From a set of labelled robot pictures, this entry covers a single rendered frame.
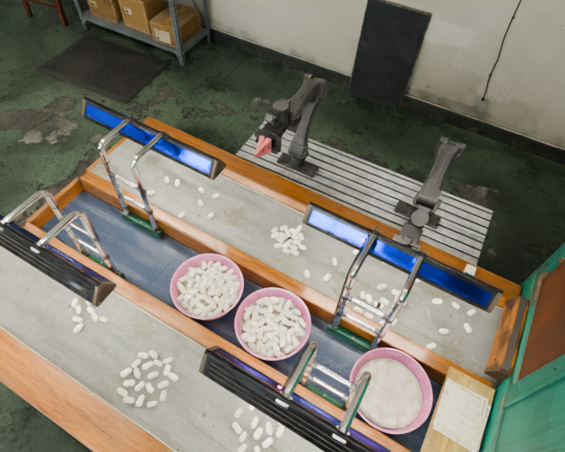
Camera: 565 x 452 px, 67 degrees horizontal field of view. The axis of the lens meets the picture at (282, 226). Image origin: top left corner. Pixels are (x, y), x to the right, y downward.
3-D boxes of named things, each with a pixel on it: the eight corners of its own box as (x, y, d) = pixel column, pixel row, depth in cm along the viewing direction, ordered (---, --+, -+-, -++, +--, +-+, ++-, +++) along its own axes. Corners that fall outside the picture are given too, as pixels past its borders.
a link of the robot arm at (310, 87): (296, 117, 160) (330, 73, 176) (275, 108, 162) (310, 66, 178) (294, 140, 170) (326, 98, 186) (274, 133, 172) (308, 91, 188)
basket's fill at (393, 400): (367, 350, 152) (370, 344, 148) (427, 383, 146) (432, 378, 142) (340, 407, 141) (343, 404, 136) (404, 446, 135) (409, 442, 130)
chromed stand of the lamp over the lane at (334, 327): (347, 291, 167) (370, 223, 130) (395, 315, 161) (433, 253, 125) (325, 330, 157) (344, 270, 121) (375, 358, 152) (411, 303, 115)
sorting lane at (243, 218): (134, 135, 206) (133, 133, 204) (511, 317, 158) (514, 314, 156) (88, 175, 190) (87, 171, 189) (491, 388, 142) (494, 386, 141)
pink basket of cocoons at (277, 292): (244, 293, 164) (243, 282, 157) (312, 304, 163) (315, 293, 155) (228, 361, 149) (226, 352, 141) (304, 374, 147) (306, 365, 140)
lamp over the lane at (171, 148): (97, 106, 169) (91, 91, 164) (227, 167, 153) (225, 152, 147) (82, 117, 165) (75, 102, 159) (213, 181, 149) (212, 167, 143)
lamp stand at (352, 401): (298, 380, 146) (309, 331, 110) (351, 412, 141) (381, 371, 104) (269, 433, 136) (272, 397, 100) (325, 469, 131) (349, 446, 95)
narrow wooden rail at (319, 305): (93, 185, 196) (85, 168, 187) (483, 394, 148) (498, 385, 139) (84, 193, 193) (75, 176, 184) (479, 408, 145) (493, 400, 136)
